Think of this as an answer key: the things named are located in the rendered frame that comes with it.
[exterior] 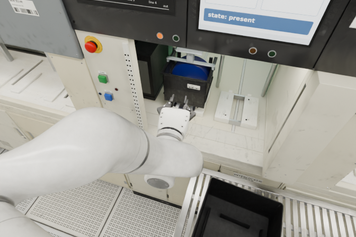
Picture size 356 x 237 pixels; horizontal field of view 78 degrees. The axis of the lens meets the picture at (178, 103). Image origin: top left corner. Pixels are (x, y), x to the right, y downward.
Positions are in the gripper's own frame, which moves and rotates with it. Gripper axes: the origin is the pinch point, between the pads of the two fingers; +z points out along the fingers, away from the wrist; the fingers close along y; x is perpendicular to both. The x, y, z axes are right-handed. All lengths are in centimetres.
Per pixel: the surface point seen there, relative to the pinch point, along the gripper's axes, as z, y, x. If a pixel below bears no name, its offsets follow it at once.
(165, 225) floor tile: -11, -7, -119
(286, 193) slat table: -8, 51, -43
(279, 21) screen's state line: -1.3, 24.7, 33.3
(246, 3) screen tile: -0.3, 16.1, 36.4
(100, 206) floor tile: -7, -59, -119
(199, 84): 21.3, 5.8, -9.2
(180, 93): 22.3, -2.9, -17.7
